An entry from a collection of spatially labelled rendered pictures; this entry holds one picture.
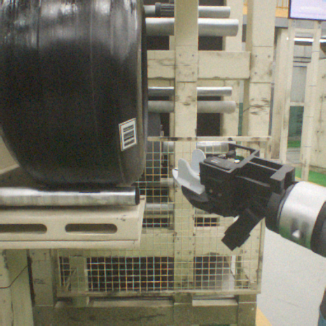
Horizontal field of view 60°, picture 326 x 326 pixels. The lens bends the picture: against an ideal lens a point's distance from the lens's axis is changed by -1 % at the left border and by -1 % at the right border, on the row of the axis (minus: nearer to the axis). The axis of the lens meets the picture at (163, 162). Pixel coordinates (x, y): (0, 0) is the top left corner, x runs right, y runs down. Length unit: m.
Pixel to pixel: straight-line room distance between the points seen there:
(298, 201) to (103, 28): 0.42
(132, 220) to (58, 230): 0.17
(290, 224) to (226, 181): 0.09
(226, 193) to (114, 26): 0.35
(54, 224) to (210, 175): 0.42
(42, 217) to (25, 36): 0.38
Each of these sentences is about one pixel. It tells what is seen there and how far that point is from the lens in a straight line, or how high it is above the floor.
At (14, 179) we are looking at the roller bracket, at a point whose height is 0.92.
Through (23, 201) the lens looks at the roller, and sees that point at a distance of 0.74.
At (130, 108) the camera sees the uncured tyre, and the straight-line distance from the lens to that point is 0.56.
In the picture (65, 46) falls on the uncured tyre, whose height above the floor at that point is 1.21.
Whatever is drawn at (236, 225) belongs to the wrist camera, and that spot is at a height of 0.94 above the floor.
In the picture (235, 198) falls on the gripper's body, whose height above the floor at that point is 0.98.
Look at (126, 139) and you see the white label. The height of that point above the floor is 1.05.
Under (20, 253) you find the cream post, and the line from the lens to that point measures 0.99.
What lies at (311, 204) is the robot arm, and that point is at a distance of 0.35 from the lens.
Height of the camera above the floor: 1.10
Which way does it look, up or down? 10 degrees down
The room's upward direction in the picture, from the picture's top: straight up
